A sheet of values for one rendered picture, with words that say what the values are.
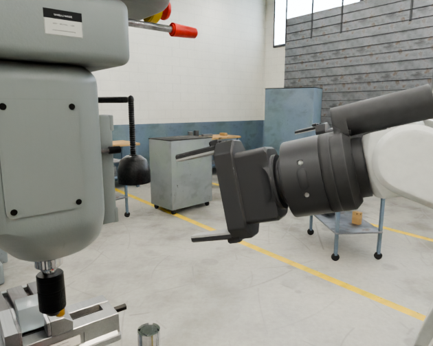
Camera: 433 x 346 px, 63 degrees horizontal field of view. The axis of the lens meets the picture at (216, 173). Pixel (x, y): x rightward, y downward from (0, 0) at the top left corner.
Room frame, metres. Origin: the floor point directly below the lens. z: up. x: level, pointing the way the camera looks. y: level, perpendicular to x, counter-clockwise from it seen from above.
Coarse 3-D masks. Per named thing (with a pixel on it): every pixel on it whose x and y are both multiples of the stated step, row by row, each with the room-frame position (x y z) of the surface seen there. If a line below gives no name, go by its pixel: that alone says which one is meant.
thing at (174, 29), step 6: (132, 24) 0.61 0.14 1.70; (138, 24) 0.62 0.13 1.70; (144, 24) 0.63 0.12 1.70; (150, 24) 0.63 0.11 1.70; (156, 24) 0.64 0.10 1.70; (162, 24) 0.65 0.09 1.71; (174, 24) 0.66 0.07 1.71; (180, 24) 0.67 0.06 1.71; (156, 30) 0.65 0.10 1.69; (162, 30) 0.65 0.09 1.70; (168, 30) 0.66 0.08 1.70; (174, 30) 0.66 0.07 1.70; (180, 30) 0.67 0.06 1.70; (186, 30) 0.67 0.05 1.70; (192, 30) 0.68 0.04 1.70; (174, 36) 0.67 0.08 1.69; (180, 36) 0.68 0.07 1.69; (186, 36) 0.68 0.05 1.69; (192, 36) 0.69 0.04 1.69
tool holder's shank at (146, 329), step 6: (144, 324) 0.35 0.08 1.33; (156, 324) 0.35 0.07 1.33; (138, 330) 0.34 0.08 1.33; (144, 330) 0.34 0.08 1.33; (150, 330) 0.34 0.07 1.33; (156, 330) 0.34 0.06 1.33; (138, 336) 0.34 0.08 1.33; (144, 336) 0.33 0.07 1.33; (150, 336) 0.33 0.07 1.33; (156, 336) 0.34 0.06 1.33; (138, 342) 0.34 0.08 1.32; (144, 342) 0.33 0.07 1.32; (150, 342) 0.33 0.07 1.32; (156, 342) 0.34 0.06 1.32
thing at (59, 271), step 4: (60, 268) 0.63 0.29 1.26; (40, 272) 0.61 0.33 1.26; (56, 272) 0.61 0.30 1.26; (60, 272) 0.61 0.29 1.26; (36, 276) 0.60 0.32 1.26; (40, 276) 0.60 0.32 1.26; (44, 276) 0.60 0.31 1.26; (48, 276) 0.60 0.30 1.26; (52, 276) 0.60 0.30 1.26; (56, 276) 0.60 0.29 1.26; (60, 276) 0.60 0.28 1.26; (36, 280) 0.59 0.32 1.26; (40, 280) 0.59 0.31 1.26; (44, 280) 0.59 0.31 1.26; (48, 280) 0.59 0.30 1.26; (52, 280) 0.59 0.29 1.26; (56, 280) 0.60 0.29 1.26
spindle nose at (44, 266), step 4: (52, 260) 0.59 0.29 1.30; (56, 260) 0.60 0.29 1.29; (60, 260) 0.61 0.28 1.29; (36, 264) 0.59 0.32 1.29; (40, 264) 0.59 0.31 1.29; (44, 264) 0.59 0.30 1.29; (48, 264) 0.59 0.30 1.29; (52, 264) 0.59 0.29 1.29; (56, 264) 0.60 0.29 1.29; (60, 264) 0.61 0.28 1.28; (36, 268) 0.59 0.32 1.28; (40, 268) 0.59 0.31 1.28; (44, 268) 0.59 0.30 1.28; (48, 268) 0.59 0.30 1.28; (52, 268) 0.59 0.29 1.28
